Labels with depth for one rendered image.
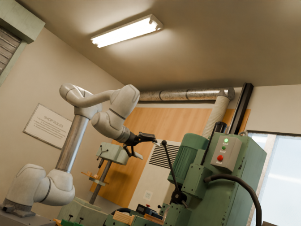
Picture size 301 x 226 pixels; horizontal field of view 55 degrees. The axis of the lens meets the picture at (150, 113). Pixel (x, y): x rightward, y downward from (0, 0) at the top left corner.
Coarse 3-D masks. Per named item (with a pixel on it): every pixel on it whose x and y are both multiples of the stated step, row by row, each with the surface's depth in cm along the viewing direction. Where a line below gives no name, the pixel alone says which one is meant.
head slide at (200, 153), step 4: (200, 152) 165; (196, 156) 165; (200, 156) 163; (196, 160) 164; (200, 160) 162; (184, 192) 159; (188, 196) 156; (188, 200) 155; (180, 204) 157; (188, 204) 153
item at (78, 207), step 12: (108, 144) 409; (108, 156) 394; (120, 156) 380; (108, 168) 398; (96, 180) 392; (96, 192) 387; (72, 204) 371; (84, 204) 371; (60, 216) 376; (84, 216) 358; (96, 216) 369
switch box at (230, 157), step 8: (224, 136) 147; (224, 144) 144; (232, 144) 141; (240, 144) 144; (216, 152) 145; (232, 152) 140; (216, 160) 143; (224, 160) 140; (232, 160) 140; (216, 168) 147; (224, 168) 140; (232, 168) 140
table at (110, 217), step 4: (108, 216) 157; (112, 216) 155; (108, 220) 156; (112, 220) 154; (116, 220) 152; (104, 224) 157; (108, 224) 154; (112, 224) 152; (116, 224) 151; (120, 224) 149; (124, 224) 147
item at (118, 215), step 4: (116, 212) 141; (120, 212) 144; (116, 216) 140; (120, 216) 142; (124, 216) 143; (128, 216) 145; (120, 220) 142; (124, 220) 144; (128, 220) 145; (128, 224) 146
